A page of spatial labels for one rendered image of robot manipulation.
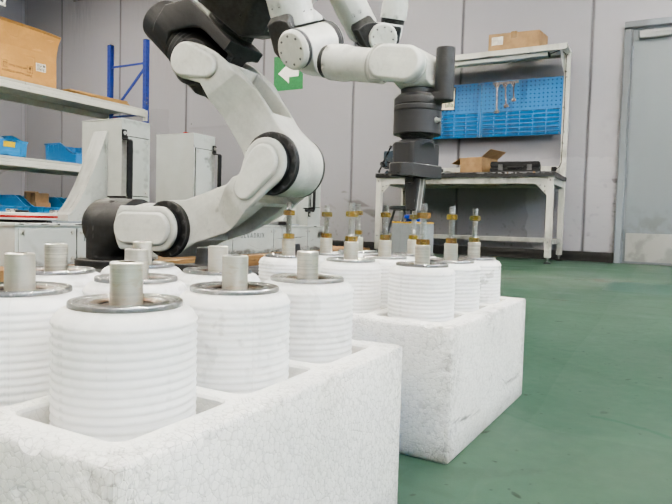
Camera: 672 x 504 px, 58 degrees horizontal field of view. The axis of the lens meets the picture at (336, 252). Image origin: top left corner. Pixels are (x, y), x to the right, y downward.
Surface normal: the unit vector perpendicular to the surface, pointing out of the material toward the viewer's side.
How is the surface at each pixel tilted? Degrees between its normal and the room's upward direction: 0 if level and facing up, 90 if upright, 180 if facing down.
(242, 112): 90
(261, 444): 90
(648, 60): 90
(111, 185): 90
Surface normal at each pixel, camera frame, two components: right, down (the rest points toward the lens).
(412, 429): -0.51, 0.03
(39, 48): 0.88, 0.24
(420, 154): 0.72, 0.06
